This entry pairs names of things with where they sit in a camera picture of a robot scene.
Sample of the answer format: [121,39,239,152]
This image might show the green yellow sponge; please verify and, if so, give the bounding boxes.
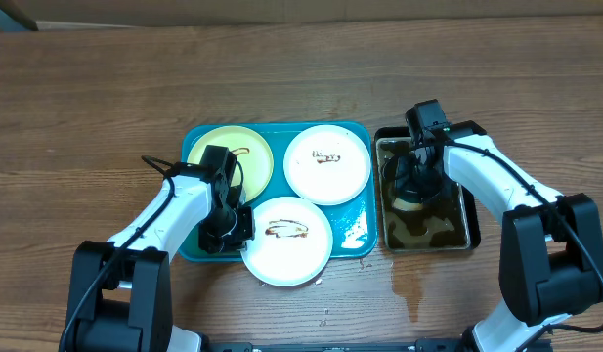
[392,194,424,212]

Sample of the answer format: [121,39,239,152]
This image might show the white plate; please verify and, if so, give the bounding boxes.
[240,197,333,287]

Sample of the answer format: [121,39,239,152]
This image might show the yellow plate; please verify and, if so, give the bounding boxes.
[187,125,274,202]

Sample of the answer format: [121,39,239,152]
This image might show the pink plate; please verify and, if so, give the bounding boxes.
[283,125,371,206]

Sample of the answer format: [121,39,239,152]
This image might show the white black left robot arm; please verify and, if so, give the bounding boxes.
[59,155,254,351]

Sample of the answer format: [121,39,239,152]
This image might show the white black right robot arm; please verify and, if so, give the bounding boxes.
[397,117,603,351]

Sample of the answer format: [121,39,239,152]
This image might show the black water basin tray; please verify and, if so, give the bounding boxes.
[373,127,481,253]

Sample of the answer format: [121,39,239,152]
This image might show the teal plastic tray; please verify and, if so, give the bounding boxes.
[179,121,378,262]

